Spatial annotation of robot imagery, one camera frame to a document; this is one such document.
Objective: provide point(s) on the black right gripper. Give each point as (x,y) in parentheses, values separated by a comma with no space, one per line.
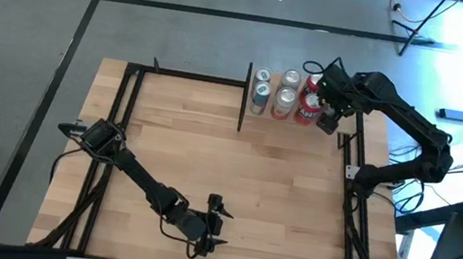
(339,92)

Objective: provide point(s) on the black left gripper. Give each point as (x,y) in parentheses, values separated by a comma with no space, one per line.
(199,229)

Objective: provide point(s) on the plain silver can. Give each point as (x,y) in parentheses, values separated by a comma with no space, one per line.
(330,111)

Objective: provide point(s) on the red soda can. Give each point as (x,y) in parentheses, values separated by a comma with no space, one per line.
(310,86)
(308,110)

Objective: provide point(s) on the teal and white can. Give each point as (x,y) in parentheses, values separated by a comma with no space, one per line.
(259,99)
(262,75)

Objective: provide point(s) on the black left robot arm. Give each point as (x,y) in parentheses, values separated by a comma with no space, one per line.
(139,175)

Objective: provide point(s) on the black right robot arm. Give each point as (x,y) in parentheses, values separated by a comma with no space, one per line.
(414,123)

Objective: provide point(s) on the wooden shelf with black sides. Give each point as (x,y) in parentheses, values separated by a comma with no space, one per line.
(345,125)

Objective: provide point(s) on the black tripod stand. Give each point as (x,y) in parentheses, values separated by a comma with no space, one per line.
(413,32)

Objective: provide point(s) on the dark grey desk beam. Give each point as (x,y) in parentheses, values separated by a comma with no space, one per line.
(418,221)

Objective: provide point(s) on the black metal table frame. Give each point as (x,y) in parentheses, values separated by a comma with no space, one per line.
(193,76)

